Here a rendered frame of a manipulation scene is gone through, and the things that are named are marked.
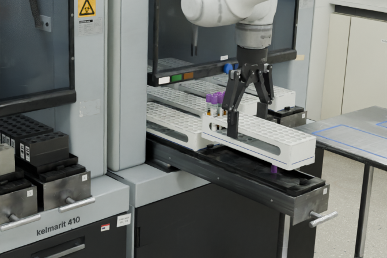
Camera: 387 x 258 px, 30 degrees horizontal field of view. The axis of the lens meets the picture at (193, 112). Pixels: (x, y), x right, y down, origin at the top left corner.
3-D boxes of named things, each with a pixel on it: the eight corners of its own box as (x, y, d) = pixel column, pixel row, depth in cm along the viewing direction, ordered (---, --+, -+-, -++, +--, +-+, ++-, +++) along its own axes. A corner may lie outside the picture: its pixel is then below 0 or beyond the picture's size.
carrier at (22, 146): (60, 153, 184) (60, 131, 183) (64, 155, 183) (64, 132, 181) (19, 162, 177) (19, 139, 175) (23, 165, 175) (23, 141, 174)
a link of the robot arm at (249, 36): (280, 23, 175) (279, 47, 176) (252, 18, 181) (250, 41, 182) (255, 26, 168) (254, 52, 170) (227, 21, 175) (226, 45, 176)
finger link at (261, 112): (257, 102, 185) (258, 101, 186) (255, 128, 187) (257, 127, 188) (265, 104, 183) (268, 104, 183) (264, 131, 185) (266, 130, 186)
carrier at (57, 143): (65, 155, 183) (64, 133, 181) (69, 157, 181) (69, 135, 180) (25, 165, 175) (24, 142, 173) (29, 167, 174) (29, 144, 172)
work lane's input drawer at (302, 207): (112, 147, 215) (112, 118, 212) (148, 138, 224) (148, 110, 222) (307, 233, 165) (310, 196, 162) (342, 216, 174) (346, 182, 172)
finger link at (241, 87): (255, 72, 177) (253, 69, 175) (237, 114, 175) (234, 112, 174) (244, 69, 179) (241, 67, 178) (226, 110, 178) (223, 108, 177)
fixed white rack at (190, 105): (141, 110, 229) (141, 91, 228) (164, 105, 236) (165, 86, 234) (207, 133, 209) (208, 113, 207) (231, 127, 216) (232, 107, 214)
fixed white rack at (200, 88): (177, 102, 240) (177, 84, 238) (198, 97, 246) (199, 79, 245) (242, 124, 219) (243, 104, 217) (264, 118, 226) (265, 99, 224)
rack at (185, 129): (125, 127, 212) (125, 107, 210) (151, 121, 218) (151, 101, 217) (195, 155, 191) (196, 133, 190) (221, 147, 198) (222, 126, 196)
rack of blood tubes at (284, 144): (200, 136, 188) (201, 113, 186) (226, 129, 195) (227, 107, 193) (288, 170, 168) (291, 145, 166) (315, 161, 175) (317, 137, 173)
